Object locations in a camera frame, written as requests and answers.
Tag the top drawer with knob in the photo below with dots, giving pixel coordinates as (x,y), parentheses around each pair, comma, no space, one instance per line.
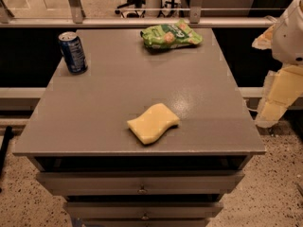
(140,183)

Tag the yellow sponge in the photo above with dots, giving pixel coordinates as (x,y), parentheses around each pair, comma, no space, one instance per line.
(151,125)

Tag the grey drawer cabinet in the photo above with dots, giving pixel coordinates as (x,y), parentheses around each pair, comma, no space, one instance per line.
(80,123)

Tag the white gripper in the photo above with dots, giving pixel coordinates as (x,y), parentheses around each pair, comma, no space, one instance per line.
(290,39)

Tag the drawer with knob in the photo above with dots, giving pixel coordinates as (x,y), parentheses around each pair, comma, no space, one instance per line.
(140,183)
(143,210)

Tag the green chip bag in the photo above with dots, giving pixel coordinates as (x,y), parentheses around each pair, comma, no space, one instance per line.
(169,36)

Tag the blue pepsi can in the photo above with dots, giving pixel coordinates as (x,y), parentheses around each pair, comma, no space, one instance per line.
(73,52)

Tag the metal railing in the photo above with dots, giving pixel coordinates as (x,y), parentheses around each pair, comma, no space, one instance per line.
(108,13)

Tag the black pole at left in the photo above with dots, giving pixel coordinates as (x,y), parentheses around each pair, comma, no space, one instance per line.
(8,135)

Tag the black office chair base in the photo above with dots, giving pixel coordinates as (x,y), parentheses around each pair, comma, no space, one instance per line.
(137,5)

